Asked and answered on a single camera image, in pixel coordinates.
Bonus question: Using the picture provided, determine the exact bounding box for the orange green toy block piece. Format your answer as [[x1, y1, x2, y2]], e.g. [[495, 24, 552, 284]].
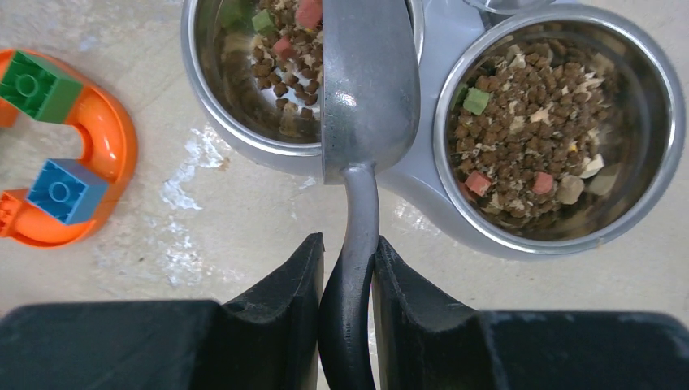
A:
[[1, 49, 138, 248]]

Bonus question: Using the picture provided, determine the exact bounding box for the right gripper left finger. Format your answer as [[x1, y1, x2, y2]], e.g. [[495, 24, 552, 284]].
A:
[[1, 233, 324, 389]]

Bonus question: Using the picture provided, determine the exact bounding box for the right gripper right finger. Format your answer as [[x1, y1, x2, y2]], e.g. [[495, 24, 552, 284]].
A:
[[372, 239, 688, 389]]

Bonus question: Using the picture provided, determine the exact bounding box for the metal food scoop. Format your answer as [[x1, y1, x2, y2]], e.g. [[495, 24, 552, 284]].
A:
[[318, 1, 420, 389]]

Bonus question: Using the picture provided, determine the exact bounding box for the clear water bottle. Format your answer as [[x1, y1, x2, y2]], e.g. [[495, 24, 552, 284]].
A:
[[466, 0, 553, 15]]

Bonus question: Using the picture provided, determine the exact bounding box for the grey double pet bowl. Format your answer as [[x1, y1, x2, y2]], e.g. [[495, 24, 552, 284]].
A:
[[181, 1, 688, 259]]

